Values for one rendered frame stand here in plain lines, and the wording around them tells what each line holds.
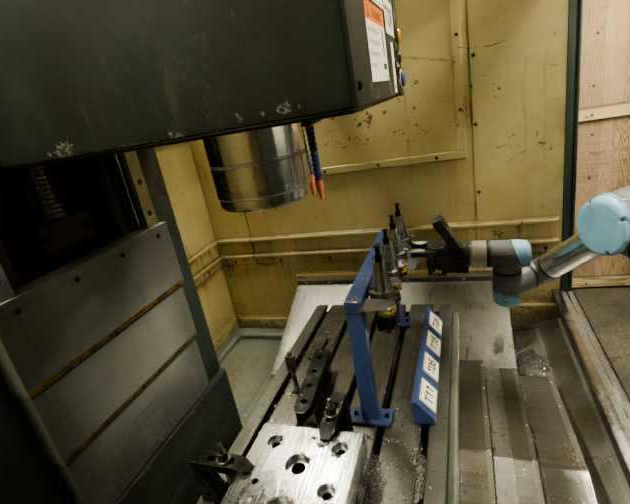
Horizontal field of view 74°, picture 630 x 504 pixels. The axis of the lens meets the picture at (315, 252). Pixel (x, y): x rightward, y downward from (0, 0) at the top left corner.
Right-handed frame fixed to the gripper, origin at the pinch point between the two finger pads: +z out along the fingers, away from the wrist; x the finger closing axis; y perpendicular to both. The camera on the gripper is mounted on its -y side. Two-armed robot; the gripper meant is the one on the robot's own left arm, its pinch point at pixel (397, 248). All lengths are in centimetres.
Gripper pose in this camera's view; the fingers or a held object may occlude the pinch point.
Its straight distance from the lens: 126.5
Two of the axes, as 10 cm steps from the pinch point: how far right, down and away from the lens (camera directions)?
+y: 1.4, 9.3, 3.5
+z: -9.4, 0.2, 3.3
